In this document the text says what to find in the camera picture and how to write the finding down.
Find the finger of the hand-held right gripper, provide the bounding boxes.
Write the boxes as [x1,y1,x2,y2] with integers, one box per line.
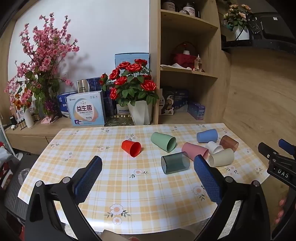
[258,142,279,161]
[278,138,296,161]

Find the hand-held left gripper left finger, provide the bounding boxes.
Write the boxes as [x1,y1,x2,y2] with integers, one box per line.
[24,156,103,241]

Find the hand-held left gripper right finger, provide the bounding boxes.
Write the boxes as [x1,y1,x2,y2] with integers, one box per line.
[193,155,271,241]

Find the cream cup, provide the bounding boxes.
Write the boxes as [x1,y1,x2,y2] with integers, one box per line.
[208,148,235,167]

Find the pink cup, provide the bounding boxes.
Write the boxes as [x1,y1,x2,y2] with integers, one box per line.
[181,142,209,161]

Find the small white cup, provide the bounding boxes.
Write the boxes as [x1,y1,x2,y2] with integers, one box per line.
[206,141,224,155]

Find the dark teal transparent cup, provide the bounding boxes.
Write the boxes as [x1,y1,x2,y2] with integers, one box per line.
[161,152,191,175]

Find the brown transparent cup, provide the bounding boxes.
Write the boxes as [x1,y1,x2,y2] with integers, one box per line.
[219,135,239,153]

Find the blue cup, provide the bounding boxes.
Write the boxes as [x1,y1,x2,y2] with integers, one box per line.
[196,129,218,143]

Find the red cup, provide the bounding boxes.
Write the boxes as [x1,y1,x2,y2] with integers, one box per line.
[121,139,142,158]

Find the green cup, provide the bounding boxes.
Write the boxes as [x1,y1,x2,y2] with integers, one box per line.
[151,132,177,153]

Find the person's right hand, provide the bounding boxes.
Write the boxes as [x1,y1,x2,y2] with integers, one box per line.
[275,198,288,225]

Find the yellow plaid floral tablecloth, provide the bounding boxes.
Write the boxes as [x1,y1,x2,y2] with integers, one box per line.
[18,123,270,234]

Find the gold tray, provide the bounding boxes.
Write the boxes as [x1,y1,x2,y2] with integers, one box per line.
[105,114,136,127]

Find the low wooden cabinet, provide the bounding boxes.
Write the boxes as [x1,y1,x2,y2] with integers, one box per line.
[5,115,160,156]

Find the white printed box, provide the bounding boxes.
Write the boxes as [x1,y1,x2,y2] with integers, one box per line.
[67,90,106,127]

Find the small blue box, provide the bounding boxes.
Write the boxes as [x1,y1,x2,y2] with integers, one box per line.
[188,102,206,120]

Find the dark blue tall box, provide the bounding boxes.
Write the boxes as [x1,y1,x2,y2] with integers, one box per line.
[103,87,117,121]

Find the black office chair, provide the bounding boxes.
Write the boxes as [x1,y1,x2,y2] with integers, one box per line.
[0,153,40,232]

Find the blue and white box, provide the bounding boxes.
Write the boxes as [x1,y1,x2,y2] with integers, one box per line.
[57,92,78,117]

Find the white faceted flower pot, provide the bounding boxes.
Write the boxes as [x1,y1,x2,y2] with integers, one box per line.
[127,101,153,126]

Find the white vase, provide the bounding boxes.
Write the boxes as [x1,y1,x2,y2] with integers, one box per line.
[23,108,35,128]

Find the dark blue moon box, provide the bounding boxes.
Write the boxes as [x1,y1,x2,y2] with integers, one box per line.
[162,88,189,115]

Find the red cloth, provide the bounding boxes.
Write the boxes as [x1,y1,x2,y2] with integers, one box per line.
[0,141,14,186]

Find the row of small brown bottles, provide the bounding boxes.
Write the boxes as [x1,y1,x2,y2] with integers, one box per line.
[14,116,28,130]

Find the wooden shelf unit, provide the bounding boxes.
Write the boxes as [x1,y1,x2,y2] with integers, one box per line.
[149,0,232,125]

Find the blue patterned box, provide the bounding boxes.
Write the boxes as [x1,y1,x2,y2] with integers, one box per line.
[87,77,103,92]

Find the black speckled countertop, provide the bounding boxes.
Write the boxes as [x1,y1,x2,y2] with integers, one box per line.
[221,38,296,55]

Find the red rose plant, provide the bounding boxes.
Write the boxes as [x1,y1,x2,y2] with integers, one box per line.
[99,59,160,107]

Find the white round flower pot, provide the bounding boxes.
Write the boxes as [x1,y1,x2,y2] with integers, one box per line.
[235,27,250,40]

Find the folded white cloth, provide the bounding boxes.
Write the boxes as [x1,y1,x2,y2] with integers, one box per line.
[160,63,192,70]

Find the black appliance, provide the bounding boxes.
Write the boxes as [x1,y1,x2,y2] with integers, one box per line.
[247,13,296,40]

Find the red basket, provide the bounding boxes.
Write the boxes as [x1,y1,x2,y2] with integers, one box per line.
[171,42,199,70]

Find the light blue flat box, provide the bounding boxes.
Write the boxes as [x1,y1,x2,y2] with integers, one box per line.
[115,53,150,70]

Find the pink blossom branches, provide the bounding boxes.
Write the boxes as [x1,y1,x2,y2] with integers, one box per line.
[5,13,80,116]

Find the pink rose plant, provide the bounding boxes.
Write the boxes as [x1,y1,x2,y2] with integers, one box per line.
[223,3,252,32]

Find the dark lettered jar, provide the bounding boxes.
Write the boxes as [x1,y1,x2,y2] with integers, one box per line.
[179,2,197,17]
[161,0,176,12]

